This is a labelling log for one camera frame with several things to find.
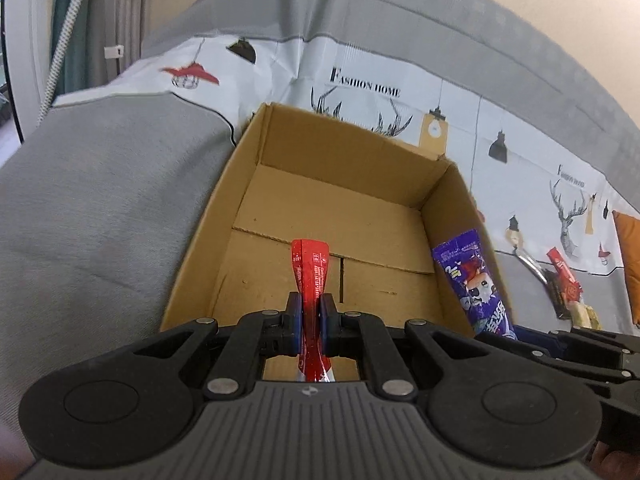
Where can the grey printed sofa cover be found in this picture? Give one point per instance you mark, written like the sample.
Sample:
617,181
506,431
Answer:
100,204

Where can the red snack packet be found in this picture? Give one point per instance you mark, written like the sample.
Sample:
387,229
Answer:
570,287

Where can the person's hand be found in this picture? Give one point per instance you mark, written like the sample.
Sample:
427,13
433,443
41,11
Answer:
611,464

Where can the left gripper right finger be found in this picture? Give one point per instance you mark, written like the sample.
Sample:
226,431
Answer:
364,338

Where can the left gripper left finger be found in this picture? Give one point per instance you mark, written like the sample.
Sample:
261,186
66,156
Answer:
241,351

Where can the silver foil snack stick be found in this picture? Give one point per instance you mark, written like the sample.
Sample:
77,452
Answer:
530,263

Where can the dark brown chocolate bar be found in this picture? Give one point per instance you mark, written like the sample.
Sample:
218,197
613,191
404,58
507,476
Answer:
555,293

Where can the grey green curtain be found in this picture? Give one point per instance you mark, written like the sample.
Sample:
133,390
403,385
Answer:
106,39

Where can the brown cardboard box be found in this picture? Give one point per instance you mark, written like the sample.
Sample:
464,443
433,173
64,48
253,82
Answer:
380,205

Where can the purple candy packet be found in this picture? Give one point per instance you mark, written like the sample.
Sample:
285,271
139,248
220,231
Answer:
463,263

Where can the small red candy stick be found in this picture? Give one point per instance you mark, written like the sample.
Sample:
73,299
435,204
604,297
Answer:
310,263

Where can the white rice cracker packet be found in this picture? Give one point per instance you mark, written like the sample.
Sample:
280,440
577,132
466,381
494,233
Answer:
584,316

